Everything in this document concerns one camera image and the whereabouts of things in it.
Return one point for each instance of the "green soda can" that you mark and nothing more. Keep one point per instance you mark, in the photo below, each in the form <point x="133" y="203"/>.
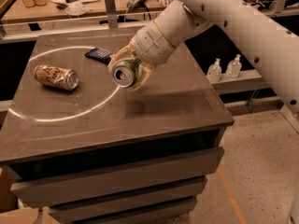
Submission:
<point x="125" y="72"/>

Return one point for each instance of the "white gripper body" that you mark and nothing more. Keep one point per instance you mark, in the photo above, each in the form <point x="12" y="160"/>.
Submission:
<point x="153" y="46"/>

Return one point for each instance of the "right clear sanitizer bottle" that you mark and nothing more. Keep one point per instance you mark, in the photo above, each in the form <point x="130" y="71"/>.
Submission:
<point x="234" y="67"/>

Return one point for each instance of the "metal upright post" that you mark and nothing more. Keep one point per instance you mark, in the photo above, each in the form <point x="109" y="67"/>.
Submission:
<point x="112" y="18"/>

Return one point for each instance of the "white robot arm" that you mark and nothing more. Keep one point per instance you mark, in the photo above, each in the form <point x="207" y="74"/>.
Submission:
<point x="270" y="48"/>

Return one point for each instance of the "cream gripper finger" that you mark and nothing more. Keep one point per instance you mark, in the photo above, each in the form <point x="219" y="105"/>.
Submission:
<point x="143" y="74"/>
<point x="125" y="57"/>

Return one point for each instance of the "orange soda can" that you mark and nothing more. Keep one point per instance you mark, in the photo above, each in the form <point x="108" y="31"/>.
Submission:
<point x="57" y="77"/>

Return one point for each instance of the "grey drawer cabinet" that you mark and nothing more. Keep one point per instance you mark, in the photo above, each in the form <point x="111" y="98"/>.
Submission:
<point x="102" y="154"/>

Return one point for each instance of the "dark blue snack packet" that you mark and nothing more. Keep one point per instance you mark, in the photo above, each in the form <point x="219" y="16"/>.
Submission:
<point x="100" y="55"/>

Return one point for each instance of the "left clear sanitizer bottle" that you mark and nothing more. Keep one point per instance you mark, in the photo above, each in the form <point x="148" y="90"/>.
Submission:
<point x="214" y="71"/>

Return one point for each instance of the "clear sanitizer bottle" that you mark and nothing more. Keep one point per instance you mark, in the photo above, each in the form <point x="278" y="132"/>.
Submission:
<point x="234" y="67"/>
<point x="214" y="71"/>

